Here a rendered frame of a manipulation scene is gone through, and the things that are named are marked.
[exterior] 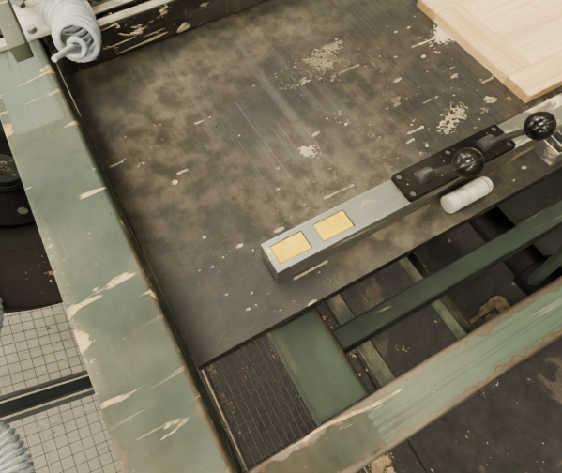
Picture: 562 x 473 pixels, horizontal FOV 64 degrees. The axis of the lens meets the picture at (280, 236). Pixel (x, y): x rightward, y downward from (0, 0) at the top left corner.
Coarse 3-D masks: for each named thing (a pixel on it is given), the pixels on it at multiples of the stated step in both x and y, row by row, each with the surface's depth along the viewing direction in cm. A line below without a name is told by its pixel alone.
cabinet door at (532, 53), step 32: (448, 0) 90; (480, 0) 90; (512, 0) 90; (544, 0) 89; (448, 32) 87; (480, 32) 85; (512, 32) 85; (544, 32) 85; (512, 64) 81; (544, 64) 81
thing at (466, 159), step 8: (464, 152) 55; (472, 152) 54; (456, 160) 55; (464, 160) 54; (472, 160) 54; (480, 160) 54; (424, 168) 66; (440, 168) 61; (448, 168) 59; (456, 168) 55; (464, 168) 55; (472, 168) 54; (480, 168) 55; (416, 176) 66; (424, 176) 65; (432, 176) 64; (464, 176) 56; (472, 176) 56
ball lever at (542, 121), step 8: (536, 112) 58; (544, 112) 57; (528, 120) 58; (536, 120) 57; (544, 120) 57; (552, 120) 57; (528, 128) 58; (536, 128) 57; (544, 128) 57; (552, 128) 57; (488, 136) 68; (504, 136) 64; (512, 136) 63; (528, 136) 59; (536, 136) 58; (544, 136) 58; (480, 144) 68; (488, 144) 68; (496, 144) 68
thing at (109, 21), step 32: (32, 0) 78; (128, 0) 83; (160, 0) 83; (192, 0) 85; (224, 0) 88; (256, 0) 92; (32, 32) 74; (128, 32) 84; (160, 32) 87; (96, 64) 85
